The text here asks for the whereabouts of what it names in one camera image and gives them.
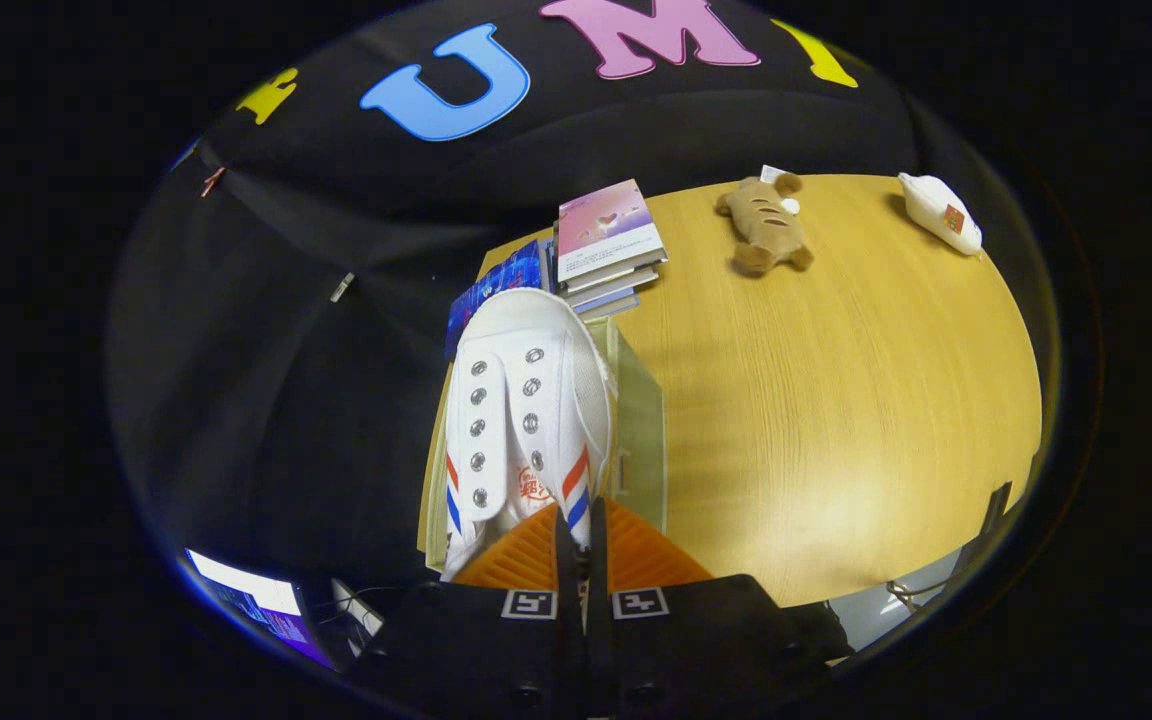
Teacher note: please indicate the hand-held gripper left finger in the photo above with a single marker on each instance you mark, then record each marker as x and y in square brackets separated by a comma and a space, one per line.
[476, 640]

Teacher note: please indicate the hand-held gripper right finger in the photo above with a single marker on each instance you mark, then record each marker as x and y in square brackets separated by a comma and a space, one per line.
[696, 640]

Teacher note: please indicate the cream fabric storage box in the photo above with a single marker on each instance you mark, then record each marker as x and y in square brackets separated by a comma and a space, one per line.
[642, 440]

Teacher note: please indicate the white striped shoe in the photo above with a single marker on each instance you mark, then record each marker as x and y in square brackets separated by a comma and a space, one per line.
[521, 400]

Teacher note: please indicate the white device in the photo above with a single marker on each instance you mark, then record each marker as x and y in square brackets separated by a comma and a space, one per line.
[356, 605]

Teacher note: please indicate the computer monitor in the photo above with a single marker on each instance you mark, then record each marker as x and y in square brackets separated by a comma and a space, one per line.
[251, 600]

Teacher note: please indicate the black backdrop cloth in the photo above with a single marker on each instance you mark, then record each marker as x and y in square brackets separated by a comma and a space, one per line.
[266, 400]

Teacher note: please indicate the white book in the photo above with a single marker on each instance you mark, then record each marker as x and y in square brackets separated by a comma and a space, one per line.
[621, 278]

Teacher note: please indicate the silver clip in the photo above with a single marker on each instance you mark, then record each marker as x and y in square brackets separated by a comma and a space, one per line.
[342, 287]

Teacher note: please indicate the brown plush toy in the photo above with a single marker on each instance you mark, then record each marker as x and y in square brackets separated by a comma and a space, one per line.
[766, 225]

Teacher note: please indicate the pink book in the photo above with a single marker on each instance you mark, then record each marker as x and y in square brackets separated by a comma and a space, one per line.
[604, 225]

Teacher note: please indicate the white pouch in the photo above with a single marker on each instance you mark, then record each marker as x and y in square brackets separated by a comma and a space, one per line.
[941, 212]

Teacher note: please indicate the copper clip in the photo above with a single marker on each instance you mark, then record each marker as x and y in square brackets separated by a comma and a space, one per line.
[213, 182]

